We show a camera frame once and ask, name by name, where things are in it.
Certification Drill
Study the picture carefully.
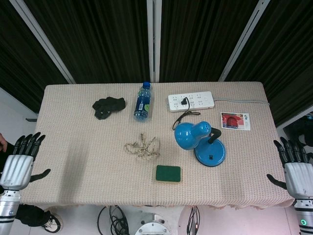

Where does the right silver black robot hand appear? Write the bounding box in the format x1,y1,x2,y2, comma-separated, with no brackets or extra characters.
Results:
266,137,313,199

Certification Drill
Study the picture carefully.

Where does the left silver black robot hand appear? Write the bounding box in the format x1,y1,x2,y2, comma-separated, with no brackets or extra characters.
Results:
0,132,51,191

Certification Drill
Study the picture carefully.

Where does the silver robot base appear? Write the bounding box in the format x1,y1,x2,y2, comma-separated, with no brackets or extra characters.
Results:
134,212,172,235

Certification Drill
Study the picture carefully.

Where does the blue desk lamp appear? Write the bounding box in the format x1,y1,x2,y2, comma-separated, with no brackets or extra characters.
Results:
174,120,227,168

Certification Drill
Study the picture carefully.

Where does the person's hand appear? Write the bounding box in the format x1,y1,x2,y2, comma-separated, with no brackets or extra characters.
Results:
0,133,8,152

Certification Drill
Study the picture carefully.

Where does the black equipment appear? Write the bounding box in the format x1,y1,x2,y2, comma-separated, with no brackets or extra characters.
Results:
283,115,313,150

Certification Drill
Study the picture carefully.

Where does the black white sneaker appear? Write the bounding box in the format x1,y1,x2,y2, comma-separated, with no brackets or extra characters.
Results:
41,211,63,234

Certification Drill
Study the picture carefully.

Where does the beige woven tablecloth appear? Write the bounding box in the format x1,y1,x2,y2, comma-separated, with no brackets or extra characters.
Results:
20,81,294,211

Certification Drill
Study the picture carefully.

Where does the red photo card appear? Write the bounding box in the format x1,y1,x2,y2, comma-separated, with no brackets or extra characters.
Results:
220,112,252,131

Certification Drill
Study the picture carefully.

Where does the black crumpled cloth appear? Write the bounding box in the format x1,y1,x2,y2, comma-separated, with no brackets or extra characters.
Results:
92,96,126,120

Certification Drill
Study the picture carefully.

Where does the green yellow scrub sponge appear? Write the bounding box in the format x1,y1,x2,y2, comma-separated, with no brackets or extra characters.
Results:
155,164,183,184

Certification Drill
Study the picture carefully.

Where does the white power strip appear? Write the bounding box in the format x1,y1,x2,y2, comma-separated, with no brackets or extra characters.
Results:
167,91,216,113

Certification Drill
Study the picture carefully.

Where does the blue plastic water bottle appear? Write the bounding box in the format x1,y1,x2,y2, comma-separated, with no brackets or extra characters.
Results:
133,81,153,122

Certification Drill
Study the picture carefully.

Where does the grey power strip cable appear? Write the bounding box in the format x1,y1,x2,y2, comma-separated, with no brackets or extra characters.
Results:
212,97,270,106

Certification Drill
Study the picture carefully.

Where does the black floor cable bundle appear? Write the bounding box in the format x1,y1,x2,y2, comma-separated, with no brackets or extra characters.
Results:
97,205,130,235

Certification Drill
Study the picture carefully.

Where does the black cable with red light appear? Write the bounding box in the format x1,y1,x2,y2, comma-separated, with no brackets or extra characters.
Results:
186,206,201,235

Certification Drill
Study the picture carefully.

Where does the tangled beige rope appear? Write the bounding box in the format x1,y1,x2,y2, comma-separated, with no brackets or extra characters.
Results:
124,133,161,161

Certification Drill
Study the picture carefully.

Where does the white window frame post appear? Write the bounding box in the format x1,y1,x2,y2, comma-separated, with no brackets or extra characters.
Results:
9,0,76,84
146,0,162,83
218,0,271,82

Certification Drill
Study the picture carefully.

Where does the black power plug and cord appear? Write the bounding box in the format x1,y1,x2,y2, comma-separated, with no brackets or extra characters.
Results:
172,97,201,131

